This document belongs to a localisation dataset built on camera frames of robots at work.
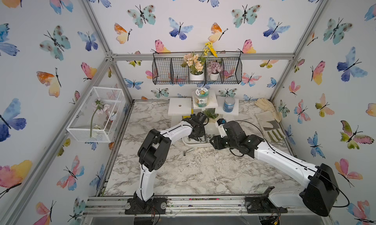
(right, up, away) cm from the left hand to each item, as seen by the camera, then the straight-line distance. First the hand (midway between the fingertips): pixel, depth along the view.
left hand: (202, 132), depth 96 cm
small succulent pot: (+6, +10, +2) cm, 12 cm away
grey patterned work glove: (+50, +1, +7) cm, 50 cm away
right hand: (+5, -2, -16) cm, 17 cm away
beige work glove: (+53, +19, +22) cm, 61 cm away
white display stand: (-16, +16, 0) cm, 22 cm away
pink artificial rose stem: (-53, +15, -22) cm, 60 cm away
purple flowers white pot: (+6, +39, -7) cm, 40 cm away
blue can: (+15, +18, -7) cm, 24 cm away
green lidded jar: (-1, +21, -15) cm, 26 cm away
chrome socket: (-11, -12, -5) cm, 17 cm away
